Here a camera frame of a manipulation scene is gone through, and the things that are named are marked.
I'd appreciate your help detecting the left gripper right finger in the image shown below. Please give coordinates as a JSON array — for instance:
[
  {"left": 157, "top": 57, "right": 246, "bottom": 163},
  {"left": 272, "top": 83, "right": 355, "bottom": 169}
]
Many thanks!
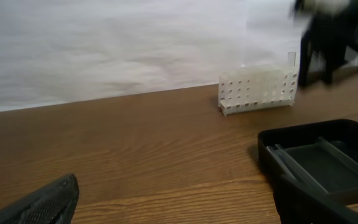
[{"left": 273, "top": 175, "right": 358, "bottom": 224}]

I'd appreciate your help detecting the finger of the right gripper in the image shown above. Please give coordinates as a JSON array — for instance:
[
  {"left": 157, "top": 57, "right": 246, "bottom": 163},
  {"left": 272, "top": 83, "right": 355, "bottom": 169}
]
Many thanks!
[
  {"left": 321, "top": 46, "right": 346, "bottom": 86},
  {"left": 297, "top": 34, "right": 315, "bottom": 89}
]

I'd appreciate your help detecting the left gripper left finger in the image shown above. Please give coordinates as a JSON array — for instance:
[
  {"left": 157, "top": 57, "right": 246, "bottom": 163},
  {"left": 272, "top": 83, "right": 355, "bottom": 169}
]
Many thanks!
[{"left": 0, "top": 173, "right": 80, "bottom": 224}]

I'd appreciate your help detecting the black tray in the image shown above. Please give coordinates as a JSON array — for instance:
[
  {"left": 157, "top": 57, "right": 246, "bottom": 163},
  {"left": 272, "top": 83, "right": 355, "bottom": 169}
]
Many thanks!
[{"left": 257, "top": 118, "right": 358, "bottom": 207}]

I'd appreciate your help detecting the white test tube rack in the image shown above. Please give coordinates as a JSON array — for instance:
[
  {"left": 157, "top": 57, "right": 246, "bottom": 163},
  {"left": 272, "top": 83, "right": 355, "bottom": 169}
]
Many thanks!
[{"left": 217, "top": 64, "right": 300, "bottom": 117}]

